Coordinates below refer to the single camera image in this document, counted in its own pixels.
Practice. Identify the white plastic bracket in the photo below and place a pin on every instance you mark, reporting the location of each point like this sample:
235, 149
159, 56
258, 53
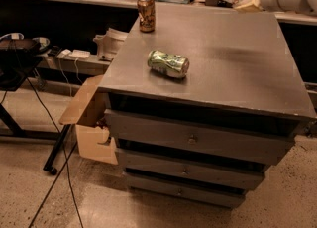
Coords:
109, 44

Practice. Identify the grey drawer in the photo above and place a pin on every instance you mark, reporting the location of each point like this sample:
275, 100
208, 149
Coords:
181, 190
142, 161
196, 138

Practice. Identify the green soda can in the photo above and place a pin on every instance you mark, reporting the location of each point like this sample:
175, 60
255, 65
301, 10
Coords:
171, 65

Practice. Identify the orange soda can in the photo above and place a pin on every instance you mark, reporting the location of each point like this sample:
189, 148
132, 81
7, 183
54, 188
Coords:
147, 15

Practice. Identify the top grey drawer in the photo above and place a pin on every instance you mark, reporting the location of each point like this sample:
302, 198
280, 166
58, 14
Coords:
196, 138

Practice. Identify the white power strip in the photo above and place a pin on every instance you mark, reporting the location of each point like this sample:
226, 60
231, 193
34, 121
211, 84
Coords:
80, 54

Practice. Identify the grey drawer cabinet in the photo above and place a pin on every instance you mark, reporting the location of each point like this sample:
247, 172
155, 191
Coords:
242, 77

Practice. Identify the open cardboard box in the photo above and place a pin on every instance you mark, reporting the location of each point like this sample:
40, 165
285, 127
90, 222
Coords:
86, 111

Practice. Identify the bottom grey drawer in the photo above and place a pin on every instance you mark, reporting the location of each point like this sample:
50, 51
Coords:
181, 190

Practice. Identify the middle grey drawer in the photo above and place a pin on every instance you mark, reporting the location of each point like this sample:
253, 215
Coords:
142, 161

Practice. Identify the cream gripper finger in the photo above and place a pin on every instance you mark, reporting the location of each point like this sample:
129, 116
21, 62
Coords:
248, 6

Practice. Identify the black rolling stand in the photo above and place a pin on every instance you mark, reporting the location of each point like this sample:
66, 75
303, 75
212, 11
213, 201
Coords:
18, 59

